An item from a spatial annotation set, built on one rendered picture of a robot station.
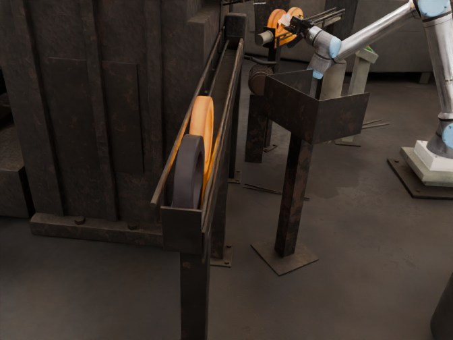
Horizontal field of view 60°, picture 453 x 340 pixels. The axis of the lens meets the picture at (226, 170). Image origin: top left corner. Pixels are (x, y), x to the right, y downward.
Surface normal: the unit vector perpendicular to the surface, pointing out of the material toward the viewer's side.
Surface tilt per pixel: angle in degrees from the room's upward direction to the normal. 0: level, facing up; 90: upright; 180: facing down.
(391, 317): 1
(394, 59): 90
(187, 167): 43
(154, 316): 0
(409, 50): 90
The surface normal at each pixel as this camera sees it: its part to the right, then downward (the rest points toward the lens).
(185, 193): -0.07, 0.18
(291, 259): 0.05, -0.87
